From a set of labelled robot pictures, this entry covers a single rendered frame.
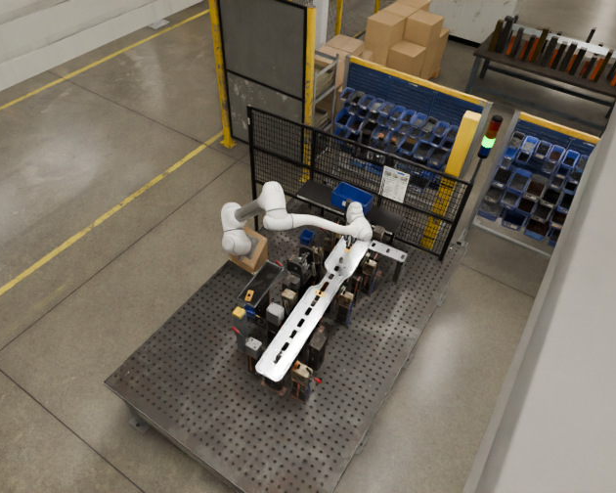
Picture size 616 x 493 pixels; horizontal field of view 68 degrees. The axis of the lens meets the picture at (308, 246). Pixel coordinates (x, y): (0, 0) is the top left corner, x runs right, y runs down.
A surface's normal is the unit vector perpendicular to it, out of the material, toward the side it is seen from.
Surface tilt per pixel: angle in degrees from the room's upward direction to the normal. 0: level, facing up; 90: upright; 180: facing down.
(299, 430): 0
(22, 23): 90
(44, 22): 90
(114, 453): 0
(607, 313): 0
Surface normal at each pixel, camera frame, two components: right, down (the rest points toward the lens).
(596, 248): 0.04, -0.66
